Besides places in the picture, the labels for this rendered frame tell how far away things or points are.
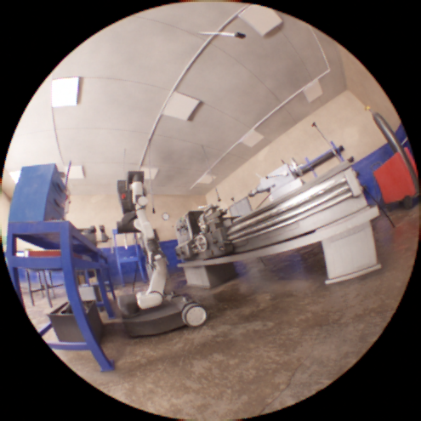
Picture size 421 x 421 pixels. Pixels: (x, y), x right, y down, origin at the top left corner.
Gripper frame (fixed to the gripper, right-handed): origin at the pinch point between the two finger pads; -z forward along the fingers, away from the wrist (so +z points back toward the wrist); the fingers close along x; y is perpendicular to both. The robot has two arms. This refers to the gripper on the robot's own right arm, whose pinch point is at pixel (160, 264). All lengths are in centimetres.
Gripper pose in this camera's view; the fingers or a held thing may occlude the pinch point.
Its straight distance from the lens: 107.8
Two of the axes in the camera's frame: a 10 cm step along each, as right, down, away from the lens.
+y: -5.2, 3.7, 7.7
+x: 7.5, -2.4, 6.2
